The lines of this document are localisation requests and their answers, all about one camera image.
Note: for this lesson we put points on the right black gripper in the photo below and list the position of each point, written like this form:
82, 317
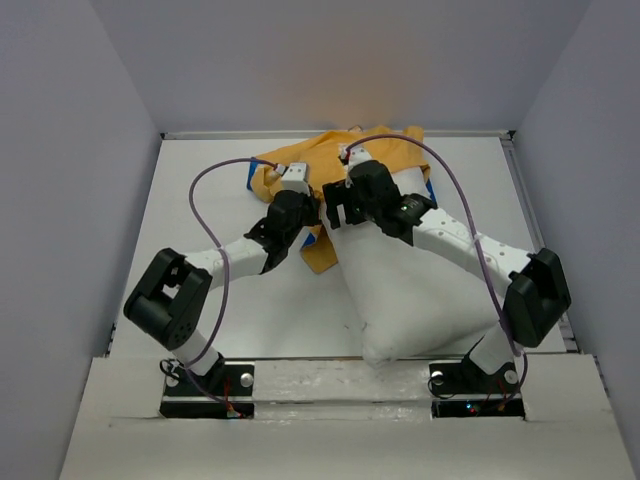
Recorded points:
339, 193

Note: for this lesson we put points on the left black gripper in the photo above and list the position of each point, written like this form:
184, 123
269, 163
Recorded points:
311, 205

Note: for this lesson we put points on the yellow blue pillowcase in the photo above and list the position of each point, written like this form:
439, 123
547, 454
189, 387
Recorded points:
331, 153

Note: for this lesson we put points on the white pillow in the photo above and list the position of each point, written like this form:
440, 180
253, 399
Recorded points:
410, 302

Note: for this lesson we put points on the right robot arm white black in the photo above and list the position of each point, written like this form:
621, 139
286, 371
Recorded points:
528, 290

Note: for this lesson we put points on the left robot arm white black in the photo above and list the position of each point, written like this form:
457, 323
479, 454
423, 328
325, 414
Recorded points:
168, 300

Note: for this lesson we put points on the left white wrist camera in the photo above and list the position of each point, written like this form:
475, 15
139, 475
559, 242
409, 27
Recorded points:
294, 177

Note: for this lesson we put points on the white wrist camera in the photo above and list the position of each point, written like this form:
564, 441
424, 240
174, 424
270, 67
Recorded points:
294, 177
351, 157

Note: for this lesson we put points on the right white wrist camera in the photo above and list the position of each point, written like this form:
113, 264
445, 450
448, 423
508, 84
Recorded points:
351, 157

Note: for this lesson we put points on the aluminium frame rail back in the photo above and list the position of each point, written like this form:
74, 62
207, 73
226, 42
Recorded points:
303, 134

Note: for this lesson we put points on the aluminium frame rail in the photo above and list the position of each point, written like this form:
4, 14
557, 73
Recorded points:
303, 134
563, 325

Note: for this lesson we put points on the aluminium frame rail right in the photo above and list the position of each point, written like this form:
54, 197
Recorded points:
563, 325

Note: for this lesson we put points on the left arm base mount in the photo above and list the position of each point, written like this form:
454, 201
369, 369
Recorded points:
227, 394

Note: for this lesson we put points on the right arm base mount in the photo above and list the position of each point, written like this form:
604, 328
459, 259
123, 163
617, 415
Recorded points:
462, 390

